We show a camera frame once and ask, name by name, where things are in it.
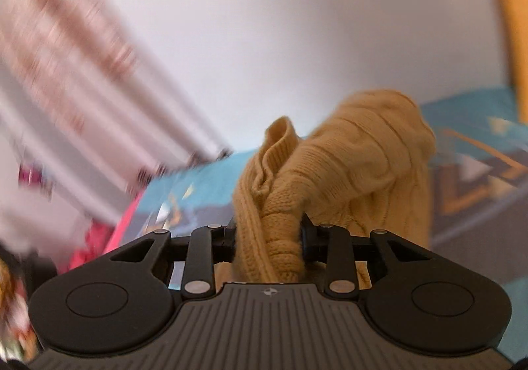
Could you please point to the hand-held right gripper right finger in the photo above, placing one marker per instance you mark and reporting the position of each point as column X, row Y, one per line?
column 307, row 239

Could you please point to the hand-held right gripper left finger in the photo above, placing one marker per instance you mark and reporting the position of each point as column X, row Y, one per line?
column 227, row 239

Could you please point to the orange board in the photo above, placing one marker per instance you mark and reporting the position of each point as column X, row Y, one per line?
column 511, row 23

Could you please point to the pink blanket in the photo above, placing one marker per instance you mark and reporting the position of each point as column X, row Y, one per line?
column 119, row 225

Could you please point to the white pleated curtain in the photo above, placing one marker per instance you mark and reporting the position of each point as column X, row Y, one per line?
column 82, row 85

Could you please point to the blue patterned bed sheet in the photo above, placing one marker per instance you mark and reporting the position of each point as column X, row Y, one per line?
column 474, row 172

